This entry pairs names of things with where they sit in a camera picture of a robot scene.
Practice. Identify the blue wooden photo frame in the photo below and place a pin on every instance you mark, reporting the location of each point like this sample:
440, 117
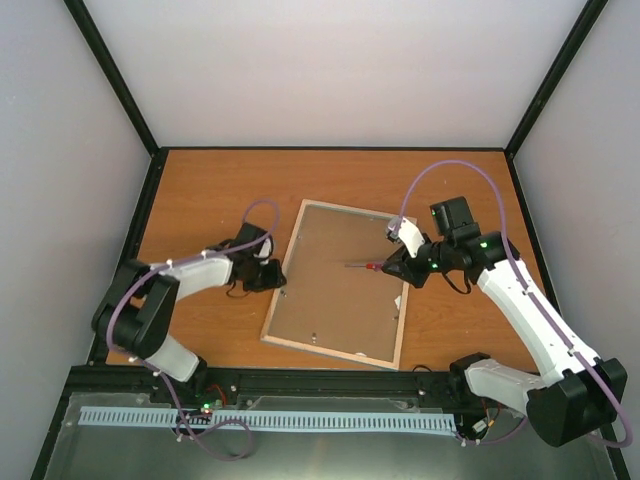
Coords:
353, 314

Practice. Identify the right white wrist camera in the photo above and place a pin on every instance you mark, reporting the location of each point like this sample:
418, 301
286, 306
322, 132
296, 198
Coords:
401, 230

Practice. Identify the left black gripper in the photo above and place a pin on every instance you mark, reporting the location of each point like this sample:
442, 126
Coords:
275, 280

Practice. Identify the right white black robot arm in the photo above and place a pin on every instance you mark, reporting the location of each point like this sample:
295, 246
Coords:
574, 391

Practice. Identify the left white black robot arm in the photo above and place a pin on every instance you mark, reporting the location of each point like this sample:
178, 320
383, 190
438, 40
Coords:
135, 314

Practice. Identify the light blue slotted cable duct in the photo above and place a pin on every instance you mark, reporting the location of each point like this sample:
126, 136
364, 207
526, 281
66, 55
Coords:
273, 421

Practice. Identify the red purple handled screwdriver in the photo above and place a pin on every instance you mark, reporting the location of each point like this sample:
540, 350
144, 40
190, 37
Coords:
372, 266

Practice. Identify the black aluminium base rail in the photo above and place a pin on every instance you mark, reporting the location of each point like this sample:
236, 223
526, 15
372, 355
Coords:
428, 389

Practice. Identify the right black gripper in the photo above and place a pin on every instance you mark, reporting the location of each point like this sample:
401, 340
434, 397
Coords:
401, 260

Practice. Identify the grey metal base plate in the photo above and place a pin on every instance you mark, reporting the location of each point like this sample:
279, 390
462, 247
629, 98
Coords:
118, 452

